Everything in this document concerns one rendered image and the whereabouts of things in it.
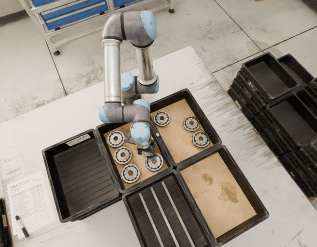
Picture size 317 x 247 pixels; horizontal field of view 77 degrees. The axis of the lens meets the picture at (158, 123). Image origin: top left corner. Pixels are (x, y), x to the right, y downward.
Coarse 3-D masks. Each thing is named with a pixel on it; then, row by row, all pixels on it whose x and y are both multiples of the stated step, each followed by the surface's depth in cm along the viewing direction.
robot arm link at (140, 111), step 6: (138, 102) 86; (144, 102) 86; (126, 108) 85; (132, 108) 85; (138, 108) 85; (144, 108) 85; (126, 114) 85; (132, 114) 84; (138, 114) 84; (144, 114) 84; (126, 120) 86; (132, 120) 86; (138, 120) 83; (144, 120) 83
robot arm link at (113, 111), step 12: (120, 12) 85; (108, 24) 84; (120, 24) 84; (108, 36) 84; (120, 36) 87; (108, 48) 85; (108, 60) 85; (120, 60) 89; (108, 72) 85; (120, 72) 88; (108, 84) 85; (120, 84) 88; (108, 96) 85; (120, 96) 88; (108, 108) 85; (120, 108) 85; (108, 120) 86; (120, 120) 86
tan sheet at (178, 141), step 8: (176, 104) 129; (184, 104) 129; (168, 112) 127; (176, 112) 126; (184, 112) 126; (192, 112) 126; (176, 120) 124; (160, 128) 122; (168, 128) 122; (176, 128) 122; (200, 128) 122; (168, 136) 120; (176, 136) 120; (184, 136) 120; (168, 144) 118; (176, 144) 118; (184, 144) 118; (176, 152) 116; (184, 152) 116; (192, 152) 116; (176, 160) 114
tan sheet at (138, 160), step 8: (120, 128) 122; (128, 128) 122; (152, 136) 120; (128, 144) 118; (112, 152) 116; (136, 152) 116; (160, 152) 116; (136, 160) 114; (144, 160) 114; (120, 168) 113; (144, 168) 113; (144, 176) 111; (128, 184) 109
